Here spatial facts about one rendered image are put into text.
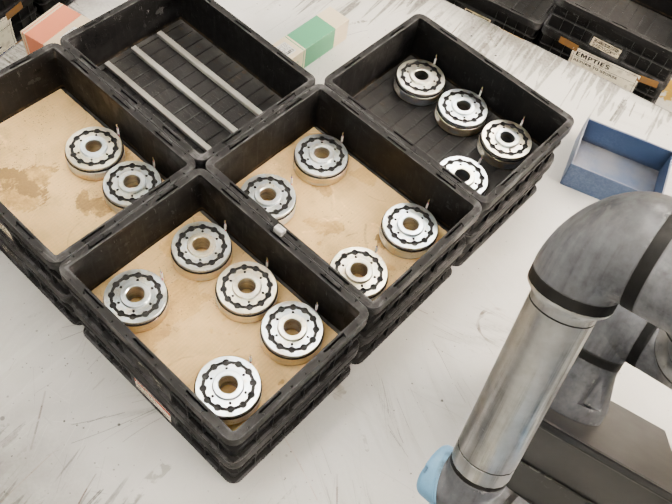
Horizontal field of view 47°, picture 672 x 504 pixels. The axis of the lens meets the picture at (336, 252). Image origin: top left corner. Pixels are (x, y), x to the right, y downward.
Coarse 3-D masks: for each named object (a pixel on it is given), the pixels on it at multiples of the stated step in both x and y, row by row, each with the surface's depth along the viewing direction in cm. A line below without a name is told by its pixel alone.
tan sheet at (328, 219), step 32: (288, 160) 148; (352, 160) 150; (320, 192) 145; (352, 192) 146; (384, 192) 147; (288, 224) 140; (320, 224) 141; (352, 224) 142; (320, 256) 138; (384, 256) 139
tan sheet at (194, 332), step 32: (160, 256) 134; (96, 288) 129; (192, 288) 131; (192, 320) 128; (224, 320) 129; (160, 352) 125; (192, 352) 125; (224, 352) 126; (256, 352) 126; (192, 384) 122
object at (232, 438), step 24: (168, 192) 130; (96, 240) 123; (288, 240) 127; (72, 264) 120; (312, 264) 125; (72, 288) 119; (336, 288) 124; (96, 312) 117; (360, 312) 121; (120, 336) 116; (336, 336) 118; (144, 360) 114; (312, 360) 116; (168, 384) 112; (288, 384) 113; (192, 408) 111; (216, 432) 109; (240, 432) 109
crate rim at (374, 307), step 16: (304, 96) 144; (336, 96) 145; (288, 112) 142; (352, 112) 143; (256, 128) 139; (240, 144) 136; (400, 144) 140; (208, 160) 134; (416, 160) 139; (224, 176) 132; (432, 176) 138; (240, 192) 131; (464, 192) 136; (256, 208) 129; (480, 208) 135; (272, 224) 128; (464, 224) 132; (448, 240) 130; (432, 256) 128; (336, 272) 124; (416, 272) 126; (352, 288) 123; (400, 288) 124; (368, 304) 122; (384, 304) 123
